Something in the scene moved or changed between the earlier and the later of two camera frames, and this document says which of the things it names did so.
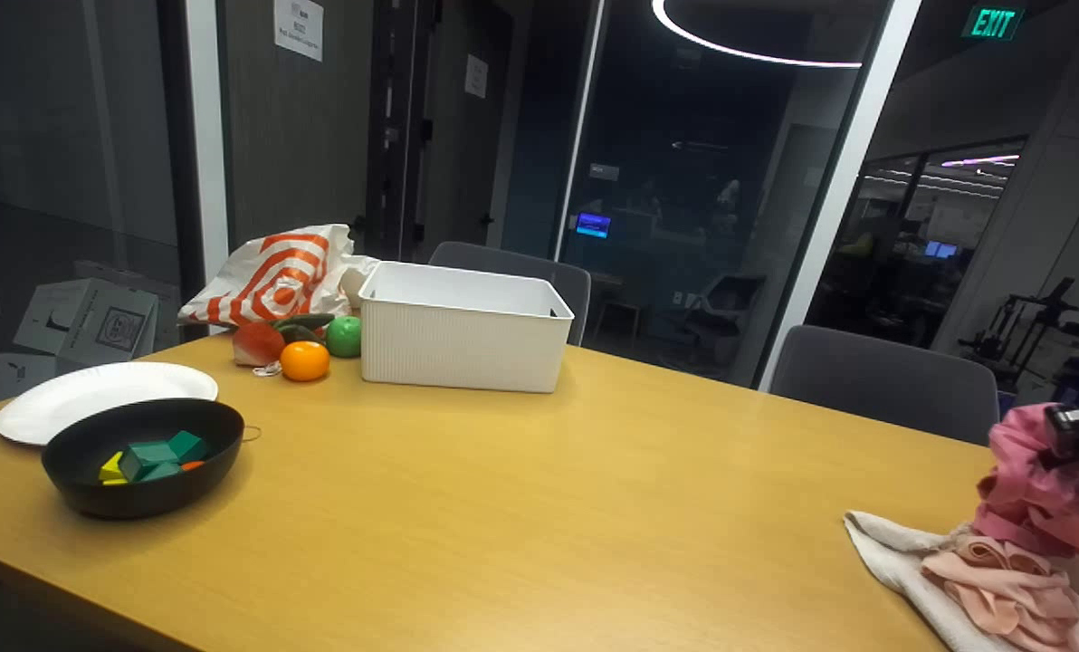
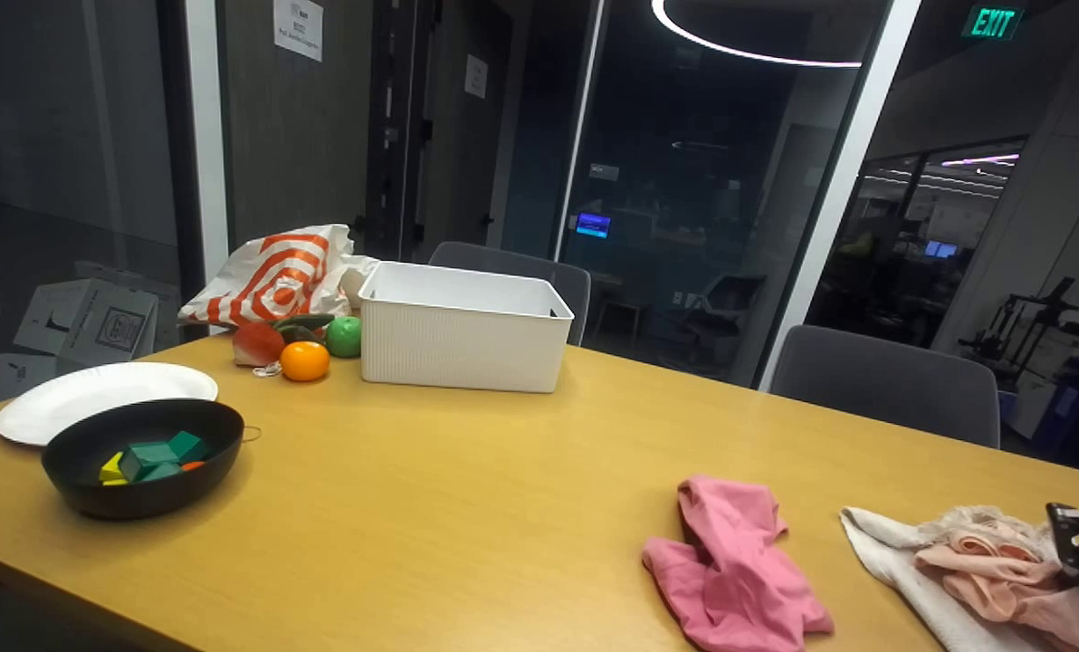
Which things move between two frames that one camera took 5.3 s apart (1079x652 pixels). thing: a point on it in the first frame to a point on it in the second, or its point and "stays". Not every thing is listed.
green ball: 346,334 stays
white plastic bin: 461,324 stays
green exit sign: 994,24 stays
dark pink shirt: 1049,493 to 725,577
